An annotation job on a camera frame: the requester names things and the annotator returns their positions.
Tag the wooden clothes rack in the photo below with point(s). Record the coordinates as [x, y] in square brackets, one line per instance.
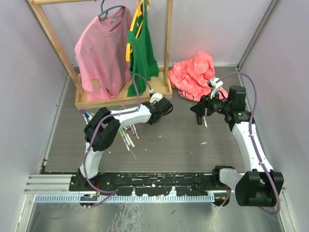
[161, 83]

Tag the yellow capped marker in pile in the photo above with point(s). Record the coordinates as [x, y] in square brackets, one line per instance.
[135, 131]

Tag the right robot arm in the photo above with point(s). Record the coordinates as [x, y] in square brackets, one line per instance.
[260, 186]

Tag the yellow capped white pen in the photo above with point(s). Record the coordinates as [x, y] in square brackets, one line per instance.
[205, 123]

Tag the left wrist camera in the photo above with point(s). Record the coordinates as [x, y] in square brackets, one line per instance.
[155, 97]

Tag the grey capped white marker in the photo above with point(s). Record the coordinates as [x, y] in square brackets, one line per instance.
[128, 139]

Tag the green tank top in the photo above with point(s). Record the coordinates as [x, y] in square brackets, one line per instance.
[142, 60]

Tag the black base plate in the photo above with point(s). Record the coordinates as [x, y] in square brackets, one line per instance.
[149, 184]

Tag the pink t-shirt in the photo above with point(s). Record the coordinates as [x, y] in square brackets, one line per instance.
[101, 55]

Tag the black highlighter body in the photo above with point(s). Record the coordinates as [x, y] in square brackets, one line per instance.
[199, 120]

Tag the slotted cable duct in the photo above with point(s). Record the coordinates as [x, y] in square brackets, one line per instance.
[84, 198]

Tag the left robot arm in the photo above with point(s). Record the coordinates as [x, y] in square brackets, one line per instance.
[102, 129]

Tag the yellow hanger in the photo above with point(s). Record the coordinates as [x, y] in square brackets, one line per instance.
[138, 13]

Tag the green capped marker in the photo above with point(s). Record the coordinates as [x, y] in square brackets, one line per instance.
[124, 139]

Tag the grey hanger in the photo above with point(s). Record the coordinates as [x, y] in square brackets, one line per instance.
[104, 14]

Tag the coral printed cloth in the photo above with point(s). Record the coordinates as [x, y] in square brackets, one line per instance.
[190, 77]

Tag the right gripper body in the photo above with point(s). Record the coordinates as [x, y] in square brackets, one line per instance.
[214, 105]

